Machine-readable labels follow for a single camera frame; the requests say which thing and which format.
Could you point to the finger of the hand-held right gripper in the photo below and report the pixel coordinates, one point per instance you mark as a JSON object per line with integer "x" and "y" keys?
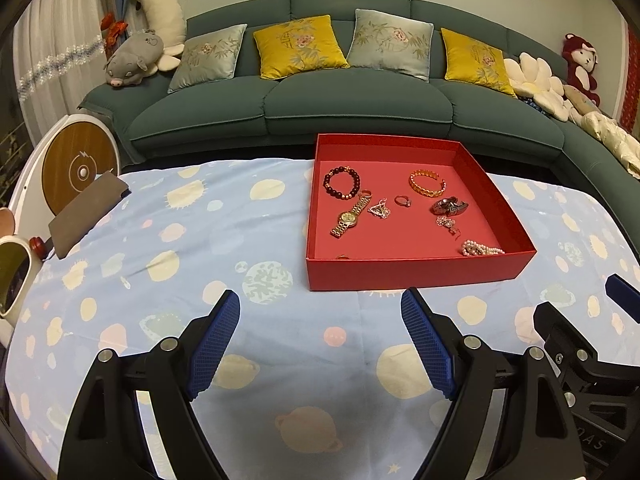
{"x": 625, "y": 295}
{"x": 560, "y": 325}

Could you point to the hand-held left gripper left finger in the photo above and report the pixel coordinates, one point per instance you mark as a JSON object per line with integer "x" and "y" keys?
{"x": 215, "y": 345}

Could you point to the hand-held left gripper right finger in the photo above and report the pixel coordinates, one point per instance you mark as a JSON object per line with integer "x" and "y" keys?
{"x": 427, "y": 345}

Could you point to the red cardboard box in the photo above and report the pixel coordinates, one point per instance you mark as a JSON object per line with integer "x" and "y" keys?
{"x": 400, "y": 275}

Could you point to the gold wrist watch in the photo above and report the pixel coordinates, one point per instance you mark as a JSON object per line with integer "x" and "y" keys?
{"x": 347, "y": 217}

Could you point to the blue planet printed blanket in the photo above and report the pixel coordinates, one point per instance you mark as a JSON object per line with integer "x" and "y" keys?
{"x": 175, "y": 240}

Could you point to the silver flower earrings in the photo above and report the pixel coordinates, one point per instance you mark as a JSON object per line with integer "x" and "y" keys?
{"x": 442, "y": 221}

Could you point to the silver triangular pendant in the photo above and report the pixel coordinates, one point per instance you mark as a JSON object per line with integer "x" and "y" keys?
{"x": 380, "y": 211}

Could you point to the cream satin cushion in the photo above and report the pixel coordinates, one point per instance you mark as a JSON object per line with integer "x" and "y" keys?
{"x": 612, "y": 140}

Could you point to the brown flat pouch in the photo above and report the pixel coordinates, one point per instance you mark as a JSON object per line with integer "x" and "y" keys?
{"x": 87, "y": 215}

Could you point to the tan plush toy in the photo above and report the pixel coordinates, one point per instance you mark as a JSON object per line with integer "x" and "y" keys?
{"x": 582, "y": 102}

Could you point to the white rabbit-ear mirror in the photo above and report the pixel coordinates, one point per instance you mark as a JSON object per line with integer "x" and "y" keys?
{"x": 20, "y": 280}

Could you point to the blue patterned cloth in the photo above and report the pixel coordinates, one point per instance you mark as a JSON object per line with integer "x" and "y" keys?
{"x": 540, "y": 106}

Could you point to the white flower shaped cushion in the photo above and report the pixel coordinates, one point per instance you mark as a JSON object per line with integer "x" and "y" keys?
{"x": 537, "y": 85}

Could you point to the red monkey plush toy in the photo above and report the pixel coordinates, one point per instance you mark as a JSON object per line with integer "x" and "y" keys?
{"x": 580, "y": 67}

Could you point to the white round wooden device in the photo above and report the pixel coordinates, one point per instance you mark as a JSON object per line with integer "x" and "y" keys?
{"x": 75, "y": 160}

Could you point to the green fabric sofa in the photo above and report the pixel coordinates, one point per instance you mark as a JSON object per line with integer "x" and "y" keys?
{"x": 350, "y": 105}

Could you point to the yellow embroidered cushion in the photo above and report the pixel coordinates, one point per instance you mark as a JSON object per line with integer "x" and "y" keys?
{"x": 475, "y": 62}
{"x": 300, "y": 45}

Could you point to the dark glass cabinet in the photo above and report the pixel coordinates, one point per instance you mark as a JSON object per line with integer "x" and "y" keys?
{"x": 12, "y": 155}

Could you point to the pale blue embroidered cushion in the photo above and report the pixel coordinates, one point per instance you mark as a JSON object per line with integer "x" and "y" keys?
{"x": 210, "y": 57}
{"x": 390, "y": 42}

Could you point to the grey pig plush toy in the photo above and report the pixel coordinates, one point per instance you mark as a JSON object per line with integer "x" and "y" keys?
{"x": 132, "y": 57}

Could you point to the white sheer curtain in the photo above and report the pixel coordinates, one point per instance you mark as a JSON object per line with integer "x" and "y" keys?
{"x": 55, "y": 60}

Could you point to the red fish ornament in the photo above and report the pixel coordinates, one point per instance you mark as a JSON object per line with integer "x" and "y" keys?
{"x": 114, "y": 30}

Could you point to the white cow plush toy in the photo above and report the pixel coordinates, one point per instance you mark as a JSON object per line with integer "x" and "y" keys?
{"x": 160, "y": 10}

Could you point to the red wall hanging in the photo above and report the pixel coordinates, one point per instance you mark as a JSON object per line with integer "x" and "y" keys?
{"x": 631, "y": 80}

